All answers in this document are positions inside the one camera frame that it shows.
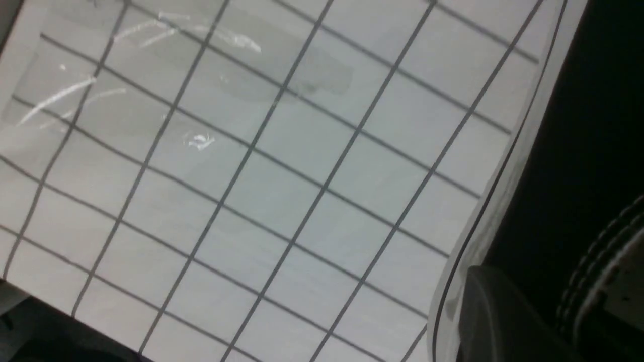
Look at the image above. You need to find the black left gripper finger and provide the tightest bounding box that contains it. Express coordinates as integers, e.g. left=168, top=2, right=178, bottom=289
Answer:
left=457, top=266, right=582, bottom=361

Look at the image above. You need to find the white grid floor mat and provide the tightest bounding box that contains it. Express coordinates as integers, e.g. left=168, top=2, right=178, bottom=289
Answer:
left=0, top=0, right=589, bottom=362

